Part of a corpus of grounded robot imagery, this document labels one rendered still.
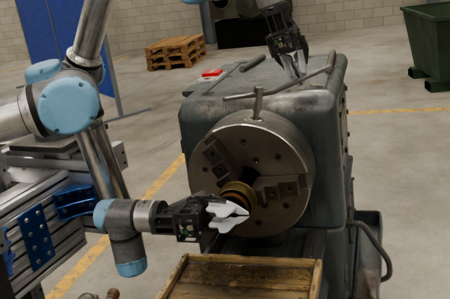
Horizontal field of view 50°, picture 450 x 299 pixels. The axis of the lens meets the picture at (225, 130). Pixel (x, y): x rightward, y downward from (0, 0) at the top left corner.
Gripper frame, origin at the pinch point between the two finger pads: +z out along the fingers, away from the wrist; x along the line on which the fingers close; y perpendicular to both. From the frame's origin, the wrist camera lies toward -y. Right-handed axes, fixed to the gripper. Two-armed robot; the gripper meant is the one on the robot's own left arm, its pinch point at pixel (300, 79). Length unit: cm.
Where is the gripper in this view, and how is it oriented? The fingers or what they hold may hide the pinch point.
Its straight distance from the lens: 127.9
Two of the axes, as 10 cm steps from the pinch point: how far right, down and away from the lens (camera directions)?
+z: 3.5, 9.1, 2.3
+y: -2.8, 3.4, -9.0
